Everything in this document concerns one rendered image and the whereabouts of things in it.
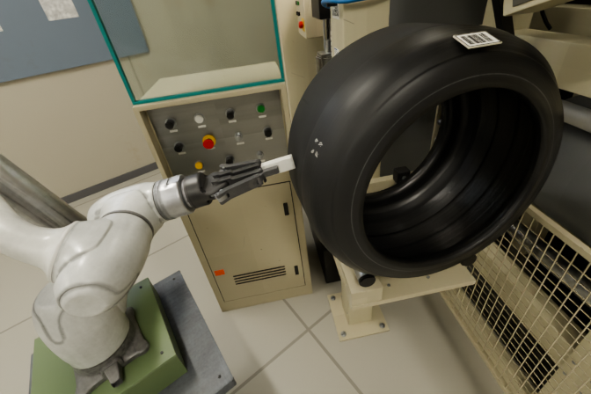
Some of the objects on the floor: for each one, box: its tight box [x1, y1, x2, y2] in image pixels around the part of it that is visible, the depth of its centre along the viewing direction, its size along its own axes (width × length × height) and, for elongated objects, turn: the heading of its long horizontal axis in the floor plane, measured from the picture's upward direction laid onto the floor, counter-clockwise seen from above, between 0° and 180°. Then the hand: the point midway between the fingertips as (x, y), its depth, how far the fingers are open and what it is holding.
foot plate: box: [327, 292, 390, 342], centre depth 160 cm, size 27×27×2 cm
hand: (278, 165), depth 63 cm, fingers closed
